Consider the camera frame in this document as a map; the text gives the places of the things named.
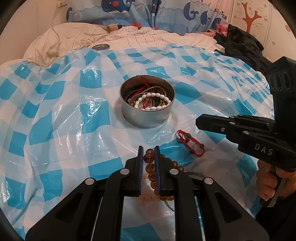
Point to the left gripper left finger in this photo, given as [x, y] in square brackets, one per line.
[93, 210]

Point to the silver tin lid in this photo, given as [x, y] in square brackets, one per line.
[101, 47]

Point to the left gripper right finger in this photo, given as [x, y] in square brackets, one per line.
[211, 214]

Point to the round silver metal tin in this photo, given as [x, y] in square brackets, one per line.
[145, 119]

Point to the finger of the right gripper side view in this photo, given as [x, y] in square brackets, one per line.
[212, 123]

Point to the thin silver bangle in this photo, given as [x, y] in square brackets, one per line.
[185, 185]

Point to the white striped duvet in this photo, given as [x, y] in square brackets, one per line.
[61, 39]

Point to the black clothing pile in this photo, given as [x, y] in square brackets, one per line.
[242, 45]

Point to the person's right hand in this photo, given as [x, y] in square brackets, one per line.
[267, 181]

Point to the blue whale print curtain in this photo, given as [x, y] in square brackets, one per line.
[174, 16]

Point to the blue checkered plastic sheet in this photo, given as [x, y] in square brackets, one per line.
[62, 124]

